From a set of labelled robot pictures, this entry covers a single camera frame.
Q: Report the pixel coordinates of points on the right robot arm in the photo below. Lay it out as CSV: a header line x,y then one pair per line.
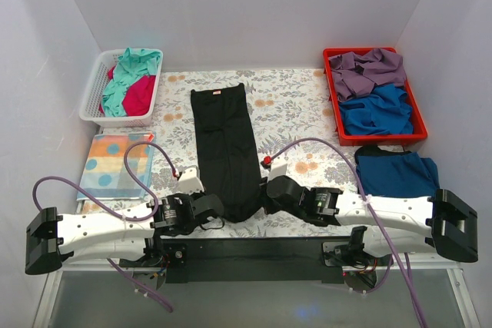
x,y
442,223

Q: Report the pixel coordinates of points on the folded blue t-shirt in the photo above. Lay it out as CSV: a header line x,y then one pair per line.
x,y
396,174

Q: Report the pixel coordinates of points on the magenta t-shirt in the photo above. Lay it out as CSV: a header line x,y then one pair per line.
x,y
123,100

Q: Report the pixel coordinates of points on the colourful checked towel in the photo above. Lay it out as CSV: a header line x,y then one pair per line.
x,y
105,176

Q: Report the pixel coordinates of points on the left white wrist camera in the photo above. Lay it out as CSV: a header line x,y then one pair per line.
x,y
189,181

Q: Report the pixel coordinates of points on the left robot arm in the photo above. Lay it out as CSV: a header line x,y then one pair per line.
x,y
135,234

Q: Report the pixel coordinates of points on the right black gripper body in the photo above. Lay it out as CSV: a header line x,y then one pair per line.
x,y
270,202

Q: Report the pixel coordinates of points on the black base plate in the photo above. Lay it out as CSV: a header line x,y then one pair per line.
x,y
189,260

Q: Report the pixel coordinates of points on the floral patterned table mat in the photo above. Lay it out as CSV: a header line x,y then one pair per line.
x,y
284,105

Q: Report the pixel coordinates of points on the black t-shirt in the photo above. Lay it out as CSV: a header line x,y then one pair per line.
x,y
227,151

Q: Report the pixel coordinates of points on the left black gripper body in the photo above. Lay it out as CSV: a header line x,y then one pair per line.
x,y
214,207

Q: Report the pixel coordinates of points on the purple t-shirt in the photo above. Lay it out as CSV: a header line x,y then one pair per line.
x,y
356,76

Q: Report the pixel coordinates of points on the blue t-shirt in bin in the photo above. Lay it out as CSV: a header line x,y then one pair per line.
x,y
384,111

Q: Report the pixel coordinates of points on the teal t-shirt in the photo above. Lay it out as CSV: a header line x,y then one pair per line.
x,y
134,63

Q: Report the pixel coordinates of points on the white plastic basket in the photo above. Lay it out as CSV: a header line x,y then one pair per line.
x,y
97,81

